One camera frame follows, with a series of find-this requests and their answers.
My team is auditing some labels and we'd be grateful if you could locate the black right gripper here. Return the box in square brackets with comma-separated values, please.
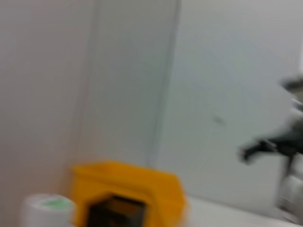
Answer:
[238, 131, 303, 164]

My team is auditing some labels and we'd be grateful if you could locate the clear water bottle green label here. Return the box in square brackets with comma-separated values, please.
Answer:
[21, 193, 77, 227]

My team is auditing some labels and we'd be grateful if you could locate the black mesh pen holder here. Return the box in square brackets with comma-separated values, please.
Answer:
[87, 193, 148, 227]

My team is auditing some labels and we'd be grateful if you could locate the white partition panel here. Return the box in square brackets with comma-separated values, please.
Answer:
[149, 0, 303, 213]

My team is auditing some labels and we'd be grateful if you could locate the yellow plastic storage bin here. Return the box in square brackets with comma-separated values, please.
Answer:
[71, 160, 189, 227]

